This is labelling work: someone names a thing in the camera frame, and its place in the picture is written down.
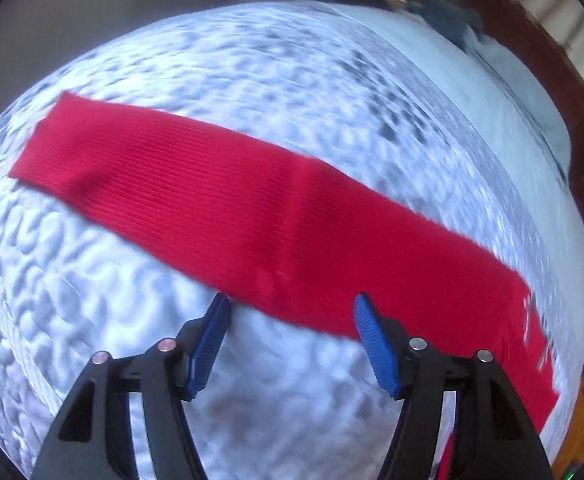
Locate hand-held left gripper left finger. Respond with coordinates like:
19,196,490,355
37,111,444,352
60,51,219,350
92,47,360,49
30,291,233,480

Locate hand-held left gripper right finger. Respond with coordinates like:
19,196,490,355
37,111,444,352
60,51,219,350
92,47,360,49
353,293,556,480

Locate red knit scarf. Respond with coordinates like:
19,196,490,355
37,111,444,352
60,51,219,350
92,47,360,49
8,91,559,480

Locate white quilted bedspread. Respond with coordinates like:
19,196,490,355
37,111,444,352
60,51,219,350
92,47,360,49
0,0,584,480

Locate dark wooden headboard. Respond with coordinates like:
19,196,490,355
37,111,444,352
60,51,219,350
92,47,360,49
459,0,584,236

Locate dark grey cloth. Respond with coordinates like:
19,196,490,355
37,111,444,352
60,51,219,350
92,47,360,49
406,0,486,54

